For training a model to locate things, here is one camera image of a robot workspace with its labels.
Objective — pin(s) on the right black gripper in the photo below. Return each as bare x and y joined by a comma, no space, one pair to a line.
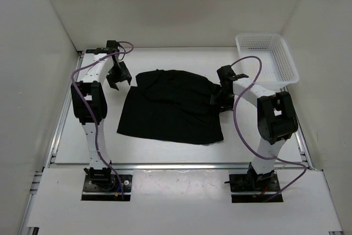
215,98

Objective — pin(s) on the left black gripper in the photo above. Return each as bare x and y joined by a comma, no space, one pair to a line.
125,76

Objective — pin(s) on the black shorts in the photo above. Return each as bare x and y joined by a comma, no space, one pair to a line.
172,105

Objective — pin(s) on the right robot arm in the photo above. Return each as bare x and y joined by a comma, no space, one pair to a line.
276,121

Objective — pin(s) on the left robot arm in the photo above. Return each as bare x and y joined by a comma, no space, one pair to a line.
90,108

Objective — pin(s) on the white perforated plastic basket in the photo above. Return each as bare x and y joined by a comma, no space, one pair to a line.
278,67

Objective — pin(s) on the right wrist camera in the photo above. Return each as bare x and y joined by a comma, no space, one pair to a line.
226,72

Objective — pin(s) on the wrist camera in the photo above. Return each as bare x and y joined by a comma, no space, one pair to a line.
226,72
112,46

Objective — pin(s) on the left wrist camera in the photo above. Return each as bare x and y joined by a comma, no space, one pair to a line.
112,46

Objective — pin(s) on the aluminium left rail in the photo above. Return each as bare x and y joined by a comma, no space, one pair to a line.
68,147

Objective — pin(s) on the aluminium rail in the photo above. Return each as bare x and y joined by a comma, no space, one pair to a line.
177,166
68,147

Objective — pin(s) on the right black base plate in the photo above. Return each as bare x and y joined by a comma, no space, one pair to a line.
242,191

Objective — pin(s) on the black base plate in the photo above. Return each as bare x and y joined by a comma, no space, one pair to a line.
242,191
107,192

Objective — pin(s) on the aluminium front rail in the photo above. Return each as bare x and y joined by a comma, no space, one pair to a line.
177,166

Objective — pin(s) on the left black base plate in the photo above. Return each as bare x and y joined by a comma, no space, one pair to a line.
107,192

